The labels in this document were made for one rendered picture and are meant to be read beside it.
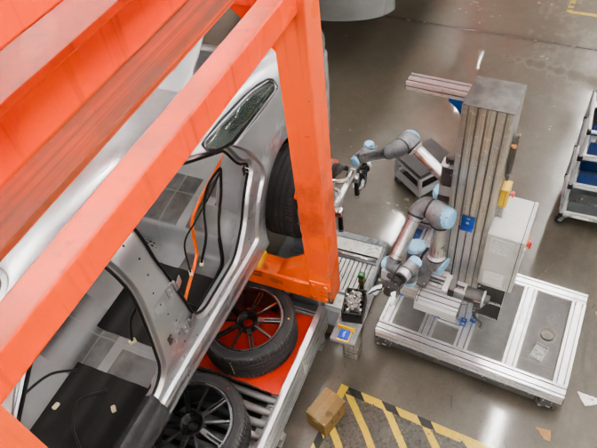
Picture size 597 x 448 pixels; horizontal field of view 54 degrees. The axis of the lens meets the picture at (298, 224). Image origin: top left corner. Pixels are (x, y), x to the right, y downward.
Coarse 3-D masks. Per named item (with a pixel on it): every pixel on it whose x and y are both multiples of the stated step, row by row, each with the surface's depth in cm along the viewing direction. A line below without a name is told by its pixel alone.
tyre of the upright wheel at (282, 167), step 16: (288, 144) 408; (288, 160) 393; (272, 176) 391; (288, 176) 387; (272, 192) 390; (288, 192) 386; (272, 208) 394; (288, 208) 389; (272, 224) 403; (288, 224) 396
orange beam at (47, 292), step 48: (288, 0) 225; (240, 48) 201; (192, 96) 185; (144, 144) 171; (192, 144) 184; (96, 192) 160; (144, 192) 166; (96, 240) 151; (48, 288) 139; (0, 336) 131; (48, 336) 142; (0, 384) 131
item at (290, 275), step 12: (264, 264) 399; (276, 264) 398; (288, 264) 390; (300, 264) 379; (252, 276) 405; (264, 276) 399; (276, 276) 393; (288, 276) 390; (300, 276) 385; (276, 288) 404; (288, 288) 398; (300, 288) 392
